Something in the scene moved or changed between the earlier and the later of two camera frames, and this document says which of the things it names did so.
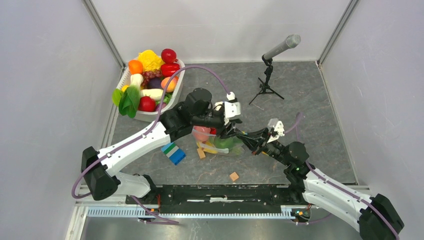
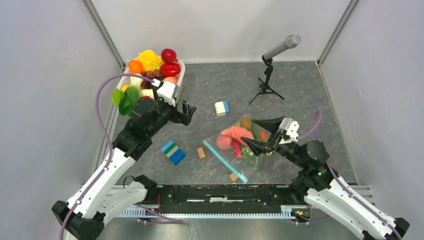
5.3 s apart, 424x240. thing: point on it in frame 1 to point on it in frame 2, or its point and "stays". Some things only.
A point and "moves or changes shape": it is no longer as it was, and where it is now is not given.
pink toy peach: (201, 133) to (224, 142)
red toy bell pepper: (168, 70) stays
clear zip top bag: (210, 140) moves or changes shape
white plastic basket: (150, 116) stays
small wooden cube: (234, 176) stays
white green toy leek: (136, 80) stays
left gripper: (222, 131) to (185, 117)
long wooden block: (201, 152) stays
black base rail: (219, 199) stays
